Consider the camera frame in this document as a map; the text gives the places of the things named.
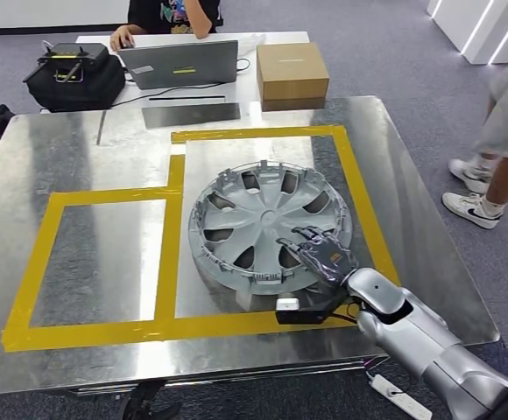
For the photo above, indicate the grey laptop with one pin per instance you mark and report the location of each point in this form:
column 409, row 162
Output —
column 210, row 64

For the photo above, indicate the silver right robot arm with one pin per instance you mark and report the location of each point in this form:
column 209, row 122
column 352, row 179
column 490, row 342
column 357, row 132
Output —
column 411, row 336

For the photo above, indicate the yellow tape double rectangle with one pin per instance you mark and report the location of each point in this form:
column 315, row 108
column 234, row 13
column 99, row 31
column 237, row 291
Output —
column 166, row 261

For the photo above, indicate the black device yellow stripe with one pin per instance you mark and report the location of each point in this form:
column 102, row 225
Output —
column 76, row 52

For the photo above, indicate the brown cardboard box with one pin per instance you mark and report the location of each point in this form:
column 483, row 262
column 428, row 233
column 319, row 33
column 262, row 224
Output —
column 293, row 72

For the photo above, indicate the white power strip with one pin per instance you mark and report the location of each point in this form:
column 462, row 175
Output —
column 403, row 400

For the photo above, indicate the grey plastic wheel hubcap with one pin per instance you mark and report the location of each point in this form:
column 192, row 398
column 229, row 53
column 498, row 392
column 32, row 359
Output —
column 258, row 226

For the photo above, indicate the steel workbench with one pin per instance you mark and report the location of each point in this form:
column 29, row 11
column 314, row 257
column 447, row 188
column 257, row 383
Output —
column 411, row 232

